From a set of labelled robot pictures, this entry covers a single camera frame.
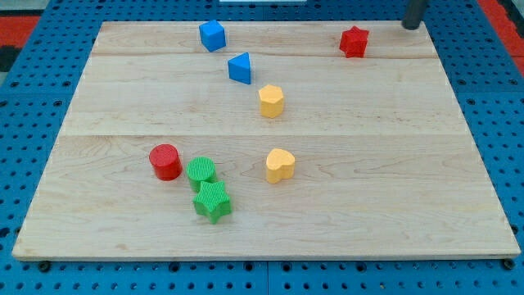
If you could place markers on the green star block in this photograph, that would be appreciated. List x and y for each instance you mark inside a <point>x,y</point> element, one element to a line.
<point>212,201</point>

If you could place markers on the red star block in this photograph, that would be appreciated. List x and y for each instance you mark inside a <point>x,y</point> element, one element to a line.
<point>354,42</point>

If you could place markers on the yellow heart block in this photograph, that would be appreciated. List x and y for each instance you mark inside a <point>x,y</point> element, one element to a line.
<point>280,164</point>

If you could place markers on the yellow hexagon block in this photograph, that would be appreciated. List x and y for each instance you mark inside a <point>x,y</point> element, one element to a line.
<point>271,101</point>

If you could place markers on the green cylinder block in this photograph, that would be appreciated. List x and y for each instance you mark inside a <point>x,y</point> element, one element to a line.
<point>200,169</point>

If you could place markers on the blue triangular prism block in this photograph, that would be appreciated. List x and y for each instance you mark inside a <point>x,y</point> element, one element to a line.
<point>239,68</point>

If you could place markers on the red cylinder block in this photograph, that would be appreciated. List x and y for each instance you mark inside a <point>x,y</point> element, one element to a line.
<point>165,161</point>

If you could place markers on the blue cube block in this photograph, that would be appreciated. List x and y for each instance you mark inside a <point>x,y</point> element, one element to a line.
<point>212,35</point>

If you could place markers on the light wooden board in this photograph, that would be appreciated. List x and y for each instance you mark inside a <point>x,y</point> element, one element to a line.
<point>386,167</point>

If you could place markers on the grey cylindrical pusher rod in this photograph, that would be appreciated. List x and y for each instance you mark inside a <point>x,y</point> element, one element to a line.
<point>415,10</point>

